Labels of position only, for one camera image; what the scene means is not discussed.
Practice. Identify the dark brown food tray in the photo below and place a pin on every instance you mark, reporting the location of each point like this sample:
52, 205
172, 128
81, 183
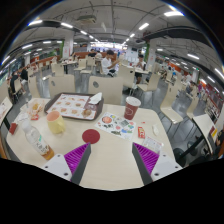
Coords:
75, 105

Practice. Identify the small red packet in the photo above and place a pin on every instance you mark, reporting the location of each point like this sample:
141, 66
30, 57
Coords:
141, 133

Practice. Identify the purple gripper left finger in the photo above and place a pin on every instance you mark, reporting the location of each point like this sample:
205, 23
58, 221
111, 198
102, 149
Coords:
70, 166

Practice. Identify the printed sticker sheet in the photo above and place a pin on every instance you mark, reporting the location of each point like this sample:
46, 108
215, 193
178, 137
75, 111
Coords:
116, 125

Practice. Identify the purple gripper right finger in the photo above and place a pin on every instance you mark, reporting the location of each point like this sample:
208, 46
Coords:
153, 166

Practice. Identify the white crumpled napkin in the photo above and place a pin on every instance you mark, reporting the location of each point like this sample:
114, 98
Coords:
96, 98

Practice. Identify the beige chair behind table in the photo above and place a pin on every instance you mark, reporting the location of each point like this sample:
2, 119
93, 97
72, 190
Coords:
110, 87

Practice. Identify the yellow plastic mug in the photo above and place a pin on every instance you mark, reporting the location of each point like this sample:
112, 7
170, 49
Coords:
55, 122

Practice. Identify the red paper cup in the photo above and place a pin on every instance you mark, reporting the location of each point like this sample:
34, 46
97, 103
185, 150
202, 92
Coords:
131, 107

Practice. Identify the clear plastic wrapper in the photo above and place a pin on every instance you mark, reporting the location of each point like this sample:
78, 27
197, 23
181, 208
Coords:
152, 144

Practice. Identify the beige chair left behind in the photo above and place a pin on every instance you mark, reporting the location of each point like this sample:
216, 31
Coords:
61, 84

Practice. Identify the small white lid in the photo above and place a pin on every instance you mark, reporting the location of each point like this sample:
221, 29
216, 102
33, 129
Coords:
155, 130

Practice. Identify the clear plastic drink bottle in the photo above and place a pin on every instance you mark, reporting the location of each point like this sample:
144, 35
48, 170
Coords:
35, 138

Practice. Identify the beige chair on right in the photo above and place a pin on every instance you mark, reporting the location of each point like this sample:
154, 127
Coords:
166, 107

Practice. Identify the round red coaster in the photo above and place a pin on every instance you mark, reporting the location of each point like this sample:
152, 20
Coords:
91, 136

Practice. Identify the food wrapper with fries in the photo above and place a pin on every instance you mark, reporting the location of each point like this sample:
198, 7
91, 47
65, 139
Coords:
34, 108

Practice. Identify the person in white shirt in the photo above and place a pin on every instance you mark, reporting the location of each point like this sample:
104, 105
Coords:
107, 65

